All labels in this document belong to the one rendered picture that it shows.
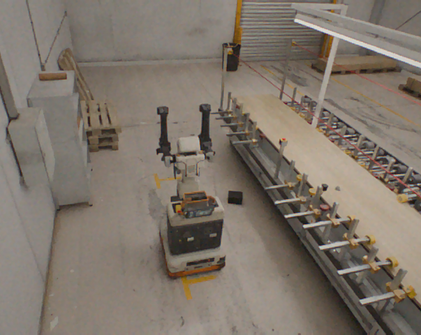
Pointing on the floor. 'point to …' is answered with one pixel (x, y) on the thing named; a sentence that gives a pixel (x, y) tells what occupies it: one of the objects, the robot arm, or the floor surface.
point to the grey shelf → (65, 137)
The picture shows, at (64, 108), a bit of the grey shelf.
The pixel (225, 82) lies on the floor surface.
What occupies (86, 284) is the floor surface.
